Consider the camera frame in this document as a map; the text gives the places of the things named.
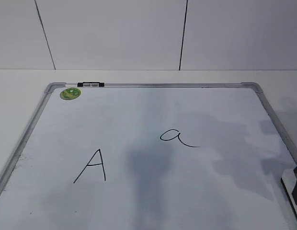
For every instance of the white whiteboard eraser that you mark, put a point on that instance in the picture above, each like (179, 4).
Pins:
(288, 179)

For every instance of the round green magnet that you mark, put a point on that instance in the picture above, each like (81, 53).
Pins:
(70, 94)

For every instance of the white whiteboard with grey frame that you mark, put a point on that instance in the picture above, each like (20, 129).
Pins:
(150, 157)

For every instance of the black hanging clip on frame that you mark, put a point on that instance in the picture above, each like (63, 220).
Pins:
(90, 84)

